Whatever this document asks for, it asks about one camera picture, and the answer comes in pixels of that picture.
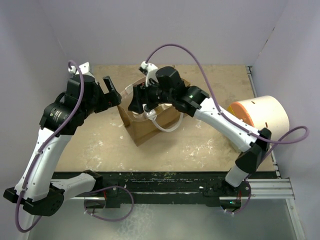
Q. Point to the aluminium frame rail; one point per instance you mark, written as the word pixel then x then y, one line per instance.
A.
pixel 272 188

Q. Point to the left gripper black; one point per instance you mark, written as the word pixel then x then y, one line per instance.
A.
pixel 110 99

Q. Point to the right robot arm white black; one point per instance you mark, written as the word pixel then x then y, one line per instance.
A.
pixel 198 104

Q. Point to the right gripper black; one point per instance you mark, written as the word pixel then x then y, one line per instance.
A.
pixel 142 95

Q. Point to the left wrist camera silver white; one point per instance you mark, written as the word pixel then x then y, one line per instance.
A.
pixel 85 68

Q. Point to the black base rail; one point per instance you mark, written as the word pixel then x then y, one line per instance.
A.
pixel 168 188

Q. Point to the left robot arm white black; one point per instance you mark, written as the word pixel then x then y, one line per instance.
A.
pixel 36 192

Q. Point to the brown burlap canvas bag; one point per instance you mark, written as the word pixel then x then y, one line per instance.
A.
pixel 141 127

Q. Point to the cream cylinder with orange lid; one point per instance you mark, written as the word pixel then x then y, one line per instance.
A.
pixel 262 112

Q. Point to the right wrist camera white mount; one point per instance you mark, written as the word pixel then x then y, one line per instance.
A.
pixel 149 70

